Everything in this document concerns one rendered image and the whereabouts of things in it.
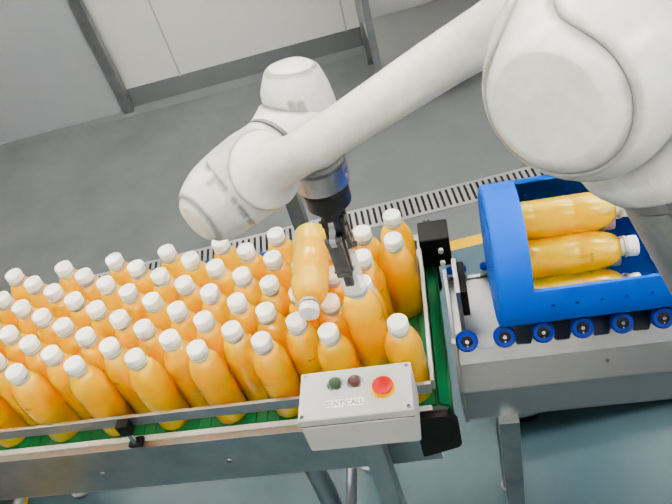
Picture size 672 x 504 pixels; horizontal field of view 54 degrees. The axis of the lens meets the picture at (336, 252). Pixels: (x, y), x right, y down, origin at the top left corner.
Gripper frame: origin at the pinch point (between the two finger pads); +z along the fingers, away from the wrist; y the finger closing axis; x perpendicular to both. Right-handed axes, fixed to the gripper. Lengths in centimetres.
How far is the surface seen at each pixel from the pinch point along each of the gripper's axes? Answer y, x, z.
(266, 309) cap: 3.5, 19.2, 10.2
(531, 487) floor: 19, -32, 122
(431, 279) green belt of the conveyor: 27.4, -12.4, 32.6
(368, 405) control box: -19.7, -0.7, 12.3
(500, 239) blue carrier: 4.5, -26.9, 1.4
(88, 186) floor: 229, 189, 122
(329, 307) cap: 2.0, 6.4, 10.3
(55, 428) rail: -8, 69, 25
